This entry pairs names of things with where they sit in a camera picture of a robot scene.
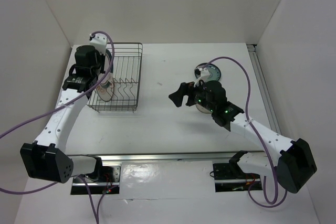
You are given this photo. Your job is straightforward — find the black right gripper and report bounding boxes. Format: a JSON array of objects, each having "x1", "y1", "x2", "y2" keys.
[{"x1": 169, "y1": 78, "x2": 215, "y2": 112}]

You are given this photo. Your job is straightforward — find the clear round plate stand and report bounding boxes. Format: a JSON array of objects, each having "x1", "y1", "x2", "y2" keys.
[{"x1": 196, "y1": 104, "x2": 212, "y2": 114}]

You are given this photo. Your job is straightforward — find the white plate green red rings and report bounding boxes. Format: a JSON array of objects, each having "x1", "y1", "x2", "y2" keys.
[{"x1": 97, "y1": 50, "x2": 116, "y2": 103}]

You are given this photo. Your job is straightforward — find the white plate orange sunburst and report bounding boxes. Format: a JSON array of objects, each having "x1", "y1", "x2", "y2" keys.
[{"x1": 96, "y1": 85, "x2": 111, "y2": 102}]

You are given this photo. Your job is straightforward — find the small blue patterned plate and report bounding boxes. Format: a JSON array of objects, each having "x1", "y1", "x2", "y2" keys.
[{"x1": 194, "y1": 63, "x2": 222, "y2": 82}]

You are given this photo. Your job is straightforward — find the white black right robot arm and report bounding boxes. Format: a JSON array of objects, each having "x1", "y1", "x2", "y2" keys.
[{"x1": 169, "y1": 81, "x2": 317, "y2": 194}]

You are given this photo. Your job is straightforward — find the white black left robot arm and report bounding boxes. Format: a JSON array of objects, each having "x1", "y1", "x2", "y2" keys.
[{"x1": 20, "y1": 45, "x2": 111, "y2": 183}]

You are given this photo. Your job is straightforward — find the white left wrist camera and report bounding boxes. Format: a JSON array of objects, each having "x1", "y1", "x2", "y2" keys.
[{"x1": 89, "y1": 33, "x2": 108, "y2": 54}]

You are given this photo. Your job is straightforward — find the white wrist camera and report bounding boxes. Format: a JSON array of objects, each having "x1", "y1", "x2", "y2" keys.
[
  {"x1": 194, "y1": 68, "x2": 210, "y2": 87},
  {"x1": 89, "y1": 33, "x2": 108, "y2": 54}
]

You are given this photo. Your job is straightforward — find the grey wire dish rack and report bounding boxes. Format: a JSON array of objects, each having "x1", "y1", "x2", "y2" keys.
[{"x1": 87, "y1": 42, "x2": 143, "y2": 113}]

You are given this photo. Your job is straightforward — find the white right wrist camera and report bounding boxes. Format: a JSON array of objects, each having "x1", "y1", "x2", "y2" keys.
[{"x1": 194, "y1": 68, "x2": 210, "y2": 87}]

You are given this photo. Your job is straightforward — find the aluminium front rail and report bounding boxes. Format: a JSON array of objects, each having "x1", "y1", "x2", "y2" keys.
[{"x1": 99, "y1": 151, "x2": 237, "y2": 162}]

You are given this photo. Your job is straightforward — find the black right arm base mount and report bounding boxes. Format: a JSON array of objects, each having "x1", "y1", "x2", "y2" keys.
[{"x1": 209, "y1": 163, "x2": 262, "y2": 193}]

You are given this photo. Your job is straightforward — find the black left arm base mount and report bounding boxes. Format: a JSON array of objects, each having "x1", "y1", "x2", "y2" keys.
[{"x1": 70, "y1": 164, "x2": 121, "y2": 195}]

